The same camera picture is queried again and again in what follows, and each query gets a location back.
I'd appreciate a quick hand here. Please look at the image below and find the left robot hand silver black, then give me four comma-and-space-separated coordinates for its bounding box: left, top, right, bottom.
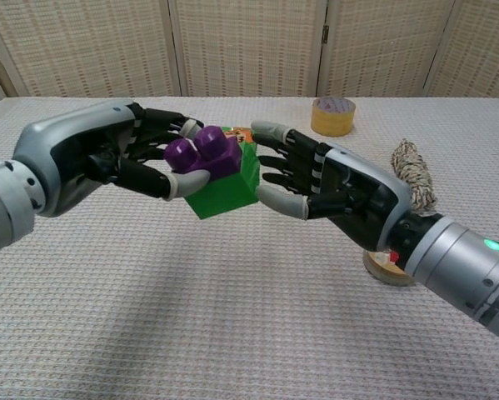
12, 98, 212, 218

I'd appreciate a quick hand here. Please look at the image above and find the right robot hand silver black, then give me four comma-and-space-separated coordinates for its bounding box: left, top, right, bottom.
250, 119, 413, 254

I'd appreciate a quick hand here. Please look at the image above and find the green plastic building block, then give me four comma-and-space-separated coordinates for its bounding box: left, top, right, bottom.
184, 141, 262, 221

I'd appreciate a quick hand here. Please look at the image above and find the purple plastic building block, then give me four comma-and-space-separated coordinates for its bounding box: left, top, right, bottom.
163, 125, 244, 183

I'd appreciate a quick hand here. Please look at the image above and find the grey woven carpet table surface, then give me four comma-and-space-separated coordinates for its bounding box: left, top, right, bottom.
0, 96, 499, 400

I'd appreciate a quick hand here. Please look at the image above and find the multicolour twine bundle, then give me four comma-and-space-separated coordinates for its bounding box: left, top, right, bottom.
390, 138, 437, 216

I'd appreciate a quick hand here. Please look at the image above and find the yellow tape roll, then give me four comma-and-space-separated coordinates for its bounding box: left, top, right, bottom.
310, 97, 357, 138

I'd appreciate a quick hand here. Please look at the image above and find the round tin with red label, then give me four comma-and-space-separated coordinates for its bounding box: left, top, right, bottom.
363, 247, 417, 288

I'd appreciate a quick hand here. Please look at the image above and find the green orange snack bag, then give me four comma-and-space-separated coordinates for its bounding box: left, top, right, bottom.
222, 126, 257, 145

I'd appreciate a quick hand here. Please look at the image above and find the woven folding screen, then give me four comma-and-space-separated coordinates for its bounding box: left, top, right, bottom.
0, 0, 499, 100

